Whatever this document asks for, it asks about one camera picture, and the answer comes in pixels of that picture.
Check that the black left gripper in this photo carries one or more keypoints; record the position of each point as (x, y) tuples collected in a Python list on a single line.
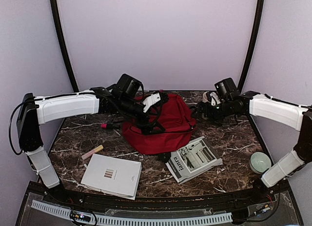
[(148, 130)]

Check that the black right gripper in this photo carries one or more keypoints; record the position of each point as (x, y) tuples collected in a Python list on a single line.
[(200, 107)]

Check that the red backpack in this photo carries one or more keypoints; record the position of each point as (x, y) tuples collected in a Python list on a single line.
[(177, 127)]

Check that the grey black and white magazine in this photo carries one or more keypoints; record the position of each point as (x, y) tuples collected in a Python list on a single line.
[(192, 160)]

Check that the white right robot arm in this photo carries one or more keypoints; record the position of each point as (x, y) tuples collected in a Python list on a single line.
[(280, 122)]

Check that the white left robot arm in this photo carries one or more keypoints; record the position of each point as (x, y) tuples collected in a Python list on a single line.
[(35, 111)]

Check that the white mug with red pattern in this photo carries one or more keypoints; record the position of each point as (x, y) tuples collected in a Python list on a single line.
[(210, 97)]

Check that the pink capped black marker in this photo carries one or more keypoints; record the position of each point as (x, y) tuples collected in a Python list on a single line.
[(110, 126)]

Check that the pink yellow highlighter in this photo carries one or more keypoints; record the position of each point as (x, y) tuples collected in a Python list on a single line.
[(91, 152)]

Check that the white booklet with stripes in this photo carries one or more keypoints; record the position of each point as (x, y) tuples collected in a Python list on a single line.
[(113, 176)]

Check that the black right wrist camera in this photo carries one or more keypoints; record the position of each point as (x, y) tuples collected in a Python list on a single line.
[(227, 89)]

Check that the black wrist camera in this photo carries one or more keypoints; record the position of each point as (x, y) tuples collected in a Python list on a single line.
[(127, 85), (227, 89)]

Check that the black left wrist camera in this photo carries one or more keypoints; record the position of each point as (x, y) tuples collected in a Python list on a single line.
[(127, 85)]

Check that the black enclosure frame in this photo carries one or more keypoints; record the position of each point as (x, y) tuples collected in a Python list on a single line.
[(60, 192)]

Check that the white slotted cable duct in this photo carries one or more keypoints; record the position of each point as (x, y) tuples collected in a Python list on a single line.
[(131, 218)]

